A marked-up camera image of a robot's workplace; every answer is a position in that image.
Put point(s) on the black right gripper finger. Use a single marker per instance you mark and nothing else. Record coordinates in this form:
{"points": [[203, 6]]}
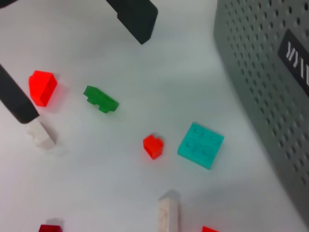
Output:
{"points": [[137, 19], [17, 101]]}

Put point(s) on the dark red curved toy brick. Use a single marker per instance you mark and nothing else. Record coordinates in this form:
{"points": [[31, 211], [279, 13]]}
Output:
{"points": [[50, 228]]}

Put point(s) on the grey perforated plastic storage basket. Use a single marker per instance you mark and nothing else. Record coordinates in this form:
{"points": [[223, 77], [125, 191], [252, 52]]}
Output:
{"points": [[265, 84]]}

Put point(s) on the red sloped toy brick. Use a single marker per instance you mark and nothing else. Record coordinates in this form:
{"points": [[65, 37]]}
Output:
{"points": [[42, 88]]}

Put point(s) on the white toy brick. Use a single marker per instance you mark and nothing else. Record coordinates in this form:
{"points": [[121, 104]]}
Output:
{"points": [[168, 215], [42, 137]]}

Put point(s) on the green notched toy brick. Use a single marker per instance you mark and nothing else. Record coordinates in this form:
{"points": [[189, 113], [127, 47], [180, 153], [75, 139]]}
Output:
{"points": [[102, 100]]}

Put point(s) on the small red toy brick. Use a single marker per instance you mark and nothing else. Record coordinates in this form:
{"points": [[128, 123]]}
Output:
{"points": [[210, 229], [153, 146]]}

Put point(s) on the teal square toy brick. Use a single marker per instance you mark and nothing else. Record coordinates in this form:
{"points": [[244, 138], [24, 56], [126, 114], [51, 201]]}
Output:
{"points": [[200, 146]]}

